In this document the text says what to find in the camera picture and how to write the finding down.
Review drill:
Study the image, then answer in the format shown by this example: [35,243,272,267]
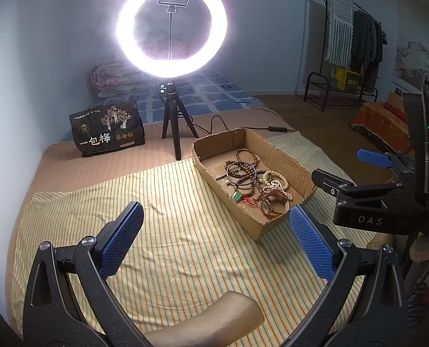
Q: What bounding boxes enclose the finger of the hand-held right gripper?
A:
[357,149,415,174]
[311,168,406,206]

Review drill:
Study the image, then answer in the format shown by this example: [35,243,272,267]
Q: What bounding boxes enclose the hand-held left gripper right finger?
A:
[289,204,408,347]

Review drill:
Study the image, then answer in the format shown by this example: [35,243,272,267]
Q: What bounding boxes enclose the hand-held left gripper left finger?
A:
[22,200,154,347]

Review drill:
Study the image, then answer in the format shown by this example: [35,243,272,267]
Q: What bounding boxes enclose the pearl necklace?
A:
[263,182,293,201]

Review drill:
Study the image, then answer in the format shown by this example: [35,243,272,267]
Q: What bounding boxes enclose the cardboard box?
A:
[192,128,318,241]

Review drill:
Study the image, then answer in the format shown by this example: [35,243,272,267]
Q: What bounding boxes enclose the green pendant with red cord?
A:
[231,191,264,208]

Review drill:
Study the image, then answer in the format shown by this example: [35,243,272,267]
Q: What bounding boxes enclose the metal bangle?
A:
[226,163,256,187]

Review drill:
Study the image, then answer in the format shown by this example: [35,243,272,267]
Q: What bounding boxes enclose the orange cloth covered furniture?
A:
[350,101,412,150]

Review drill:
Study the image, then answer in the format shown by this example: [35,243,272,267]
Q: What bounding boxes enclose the striped yellow cloth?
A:
[10,131,378,337]

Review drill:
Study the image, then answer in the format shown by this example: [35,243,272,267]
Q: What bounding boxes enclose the yellow crate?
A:
[335,67,361,92]

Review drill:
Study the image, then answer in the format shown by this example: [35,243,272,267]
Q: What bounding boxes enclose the black snack bag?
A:
[69,98,145,158]

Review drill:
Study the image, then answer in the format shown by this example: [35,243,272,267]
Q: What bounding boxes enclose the black metal shoe rack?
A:
[304,71,378,112]

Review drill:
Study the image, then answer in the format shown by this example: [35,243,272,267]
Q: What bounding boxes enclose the dark hanging clothes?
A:
[350,10,385,93]

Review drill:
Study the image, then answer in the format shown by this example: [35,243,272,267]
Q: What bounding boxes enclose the striped hanging towel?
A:
[326,0,355,67]

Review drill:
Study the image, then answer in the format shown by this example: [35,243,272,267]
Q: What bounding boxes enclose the black tripod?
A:
[159,78,199,160]

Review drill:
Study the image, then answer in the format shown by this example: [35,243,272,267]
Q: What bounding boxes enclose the folded patterned quilt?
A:
[87,38,191,100]

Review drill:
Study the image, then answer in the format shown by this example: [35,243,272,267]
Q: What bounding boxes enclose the phone holder clamp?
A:
[157,0,190,60]

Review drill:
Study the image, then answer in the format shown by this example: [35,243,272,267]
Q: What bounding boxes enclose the brown strap wristwatch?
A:
[260,190,291,219]

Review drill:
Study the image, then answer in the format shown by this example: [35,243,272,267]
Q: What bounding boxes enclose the white bead bracelet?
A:
[262,169,289,189]

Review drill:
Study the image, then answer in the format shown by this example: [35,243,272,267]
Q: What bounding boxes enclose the black power cable with switch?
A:
[191,115,298,134]

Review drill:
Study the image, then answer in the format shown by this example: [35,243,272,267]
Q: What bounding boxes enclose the brown wooden bead necklace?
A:
[223,147,273,196]

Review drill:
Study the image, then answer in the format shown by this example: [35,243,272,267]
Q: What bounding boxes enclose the landscape wall painting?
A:
[393,32,429,96]

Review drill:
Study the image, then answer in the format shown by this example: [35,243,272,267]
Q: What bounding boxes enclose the ring light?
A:
[117,0,236,79]

